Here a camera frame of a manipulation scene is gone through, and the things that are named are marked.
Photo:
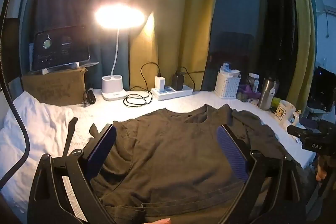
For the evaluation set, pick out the white power strip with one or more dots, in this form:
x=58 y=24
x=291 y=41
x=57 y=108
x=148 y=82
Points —
x=181 y=92

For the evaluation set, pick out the blue and white tissue pack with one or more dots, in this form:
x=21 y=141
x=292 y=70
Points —
x=229 y=68

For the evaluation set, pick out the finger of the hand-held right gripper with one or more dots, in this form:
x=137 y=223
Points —
x=295 y=130

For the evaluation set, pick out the black tablet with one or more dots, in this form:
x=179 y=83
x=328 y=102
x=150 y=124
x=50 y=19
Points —
x=63 y=48

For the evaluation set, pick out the olive green curtain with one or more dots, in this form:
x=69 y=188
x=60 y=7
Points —
x=304 y=29

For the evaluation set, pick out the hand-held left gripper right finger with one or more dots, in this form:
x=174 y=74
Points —
x=231 y=150

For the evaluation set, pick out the white mug with yellow print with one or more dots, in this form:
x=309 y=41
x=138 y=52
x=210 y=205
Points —
x=284 y=111

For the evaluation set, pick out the white crumpled cloth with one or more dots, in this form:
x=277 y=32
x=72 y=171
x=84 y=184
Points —
x=34 y=129

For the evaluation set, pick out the white charger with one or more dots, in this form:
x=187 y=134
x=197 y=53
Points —
x=159 y=83

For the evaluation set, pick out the dark window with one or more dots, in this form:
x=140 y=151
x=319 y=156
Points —
x=236 y=3

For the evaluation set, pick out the white desk lamp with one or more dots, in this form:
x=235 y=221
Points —
x=113 y=85

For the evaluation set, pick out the brown cardboard box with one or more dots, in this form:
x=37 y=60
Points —
x=52 y=87

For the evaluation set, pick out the white woven basket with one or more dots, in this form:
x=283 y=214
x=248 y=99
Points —
x=227 y=87

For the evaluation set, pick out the black electronic device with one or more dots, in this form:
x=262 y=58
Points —
x=323 y=87

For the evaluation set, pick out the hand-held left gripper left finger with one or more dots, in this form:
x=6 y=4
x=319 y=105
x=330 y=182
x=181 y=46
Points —
x=105 y=145

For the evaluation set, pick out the white tablet stand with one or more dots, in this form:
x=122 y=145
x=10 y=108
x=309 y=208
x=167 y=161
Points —
x=73 y=65

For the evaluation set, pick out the clear jar with white lid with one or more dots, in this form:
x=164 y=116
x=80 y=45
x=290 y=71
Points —
x=254 y=82

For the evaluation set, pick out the purple cloth item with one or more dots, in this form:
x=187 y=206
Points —
x=249 y=94

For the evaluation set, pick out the yellow curtain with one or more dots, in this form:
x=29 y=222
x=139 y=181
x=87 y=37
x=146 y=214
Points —
x=181 y=3

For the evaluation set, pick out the yellow-green container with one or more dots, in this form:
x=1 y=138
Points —
x=276 y=102

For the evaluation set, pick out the dark grey t-shirt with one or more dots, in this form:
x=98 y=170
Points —
x=170 y=155

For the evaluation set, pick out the stainless steel bottle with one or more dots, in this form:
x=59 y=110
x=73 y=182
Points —
x=265 y=95

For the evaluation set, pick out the person's right hand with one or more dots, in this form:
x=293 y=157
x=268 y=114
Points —
x=322 y=169

